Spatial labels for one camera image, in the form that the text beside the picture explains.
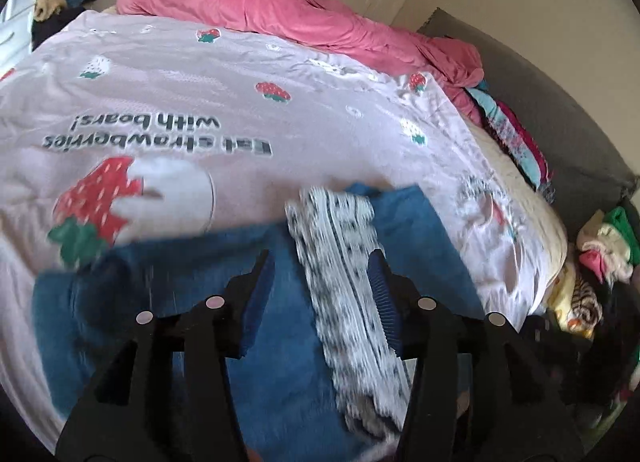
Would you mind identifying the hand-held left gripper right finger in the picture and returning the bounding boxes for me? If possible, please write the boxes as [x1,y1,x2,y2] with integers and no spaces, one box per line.
[367,248,586,462]

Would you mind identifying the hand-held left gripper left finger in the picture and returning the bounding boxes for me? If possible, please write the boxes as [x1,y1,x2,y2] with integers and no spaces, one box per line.
[55,249,276,462]

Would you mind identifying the blue denim skirt with lace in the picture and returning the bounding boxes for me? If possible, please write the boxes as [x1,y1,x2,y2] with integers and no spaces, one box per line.
[31,183,488,462]

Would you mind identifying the beige bed sheet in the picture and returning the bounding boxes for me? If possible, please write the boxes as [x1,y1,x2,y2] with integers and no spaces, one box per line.
[470,122,568,303]

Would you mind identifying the pink strawberry print quilt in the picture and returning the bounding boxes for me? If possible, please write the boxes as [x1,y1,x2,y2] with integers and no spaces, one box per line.
[0,10,568,453]

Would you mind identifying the stack of colourful clothes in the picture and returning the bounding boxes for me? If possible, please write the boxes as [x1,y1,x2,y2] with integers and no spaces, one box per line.
[465,80,556,203]

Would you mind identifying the heap of mixed clothes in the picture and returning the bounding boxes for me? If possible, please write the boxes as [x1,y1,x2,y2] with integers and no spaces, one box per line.
[545,197,640,423]

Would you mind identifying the grey padded headboard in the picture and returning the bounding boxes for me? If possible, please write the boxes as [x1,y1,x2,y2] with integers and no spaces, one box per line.
[417,7,638,223]

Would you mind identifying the white drawer cabinet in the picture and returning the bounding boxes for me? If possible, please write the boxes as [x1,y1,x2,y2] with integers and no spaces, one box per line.
[0,0,41,73]

